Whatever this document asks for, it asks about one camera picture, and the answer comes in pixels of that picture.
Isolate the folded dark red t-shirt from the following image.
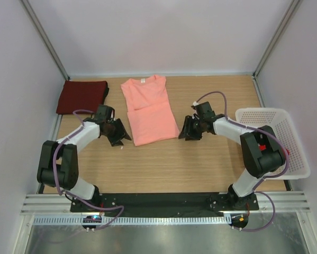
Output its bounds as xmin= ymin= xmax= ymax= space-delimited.
xmin=56 ymin=81 xmax=107 ymax=115

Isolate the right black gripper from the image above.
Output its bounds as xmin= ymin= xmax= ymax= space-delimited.
xmin=179 ymin=115 xmax=204 ymax=141

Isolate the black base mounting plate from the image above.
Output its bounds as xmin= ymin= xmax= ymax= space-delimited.
xmin=69 ymin=192 xmax=259 ymax=218

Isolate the folded black t-shirt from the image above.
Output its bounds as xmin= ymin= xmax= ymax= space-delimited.
xmin=102 ymin=83 xmax=110 ymax=104

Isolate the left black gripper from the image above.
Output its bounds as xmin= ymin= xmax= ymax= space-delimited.
xmin=104 ymin=118 xmax=131 ymax=146

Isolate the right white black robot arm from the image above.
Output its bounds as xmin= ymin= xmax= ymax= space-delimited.
xmin=178 ymin=102 xmax=287 ymax=210

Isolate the white slotted cable duct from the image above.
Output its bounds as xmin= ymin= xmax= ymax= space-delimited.
xmin=33 ymin=215 xmax=231 ymax=226

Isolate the white plastic basket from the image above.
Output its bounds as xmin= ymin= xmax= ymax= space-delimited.
xmin=235 ymin=107 xmax=311 ymax=180

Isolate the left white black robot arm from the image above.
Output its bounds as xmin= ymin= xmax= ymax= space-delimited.
xmin=37 ymin=104 xmax=131 ymax=212

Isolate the pink t-shirt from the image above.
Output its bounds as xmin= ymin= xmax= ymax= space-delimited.
xmin=121 ymin=75 xmax=179 ymax=147

